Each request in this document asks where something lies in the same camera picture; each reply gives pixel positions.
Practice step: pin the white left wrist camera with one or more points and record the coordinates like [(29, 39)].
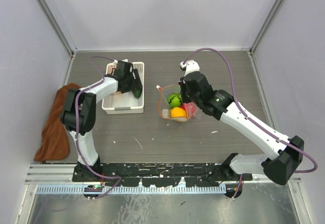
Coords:
[(110, 68)]

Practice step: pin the green striped ball fruit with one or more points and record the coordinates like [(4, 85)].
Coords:
[(174, 100)]

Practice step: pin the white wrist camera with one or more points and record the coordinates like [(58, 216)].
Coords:
[(110, 68), (189, 67)]

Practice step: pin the red apple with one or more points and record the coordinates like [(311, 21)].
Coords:
[(190, 108)]

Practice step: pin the yellow lemon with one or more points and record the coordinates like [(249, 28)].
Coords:
[(178, 112)]

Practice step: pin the slotted cable duct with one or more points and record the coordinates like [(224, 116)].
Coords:
[(121, 190)]

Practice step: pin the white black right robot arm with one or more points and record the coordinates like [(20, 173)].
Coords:
[(281, 155)]

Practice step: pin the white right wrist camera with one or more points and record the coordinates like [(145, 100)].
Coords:
[(189, 67)]

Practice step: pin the aluminium frame post right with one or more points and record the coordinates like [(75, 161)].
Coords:
[(270, 17)]

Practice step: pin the clear orange zip bag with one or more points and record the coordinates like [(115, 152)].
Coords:
[(164, 108)]

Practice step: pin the aluminium frame post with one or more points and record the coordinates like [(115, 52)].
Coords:
[(270, 17), (55, 25)]

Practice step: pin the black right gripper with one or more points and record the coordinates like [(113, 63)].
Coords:
[(183, 86)]

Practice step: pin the aluminium frame post left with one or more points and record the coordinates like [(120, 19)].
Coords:
[(55, 25)]

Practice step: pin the dark green avocado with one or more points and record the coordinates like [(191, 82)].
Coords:
[(137, 92)]

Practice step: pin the white perforated plastic basket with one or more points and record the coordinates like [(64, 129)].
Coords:
[(124, 103)]

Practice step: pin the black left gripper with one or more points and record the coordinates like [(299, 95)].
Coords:
[(136, 83)]

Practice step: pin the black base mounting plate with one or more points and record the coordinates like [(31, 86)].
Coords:
[(163, 175)]

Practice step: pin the brown cloth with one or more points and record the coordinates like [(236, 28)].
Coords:
[(55, 143)]

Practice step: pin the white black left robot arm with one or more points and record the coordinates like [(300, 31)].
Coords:
[(79, 115)]

